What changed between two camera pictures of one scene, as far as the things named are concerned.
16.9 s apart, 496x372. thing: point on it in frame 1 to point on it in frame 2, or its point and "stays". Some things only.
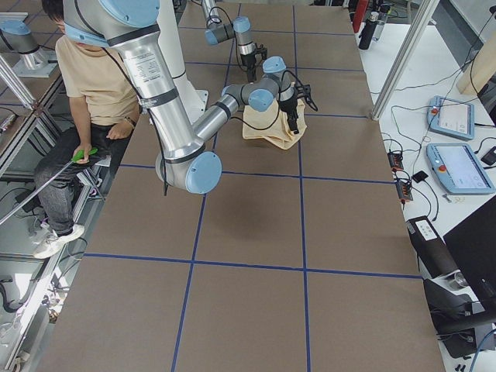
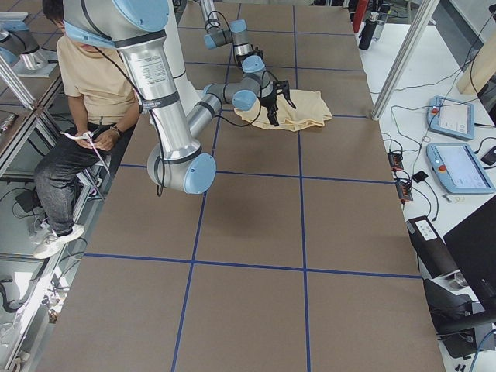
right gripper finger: (295, 118) to (275, 116)
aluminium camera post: (427, 12) stays
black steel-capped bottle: (368, 31) stays
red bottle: (359, 13) stays
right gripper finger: (291, 118) to (272, 116)
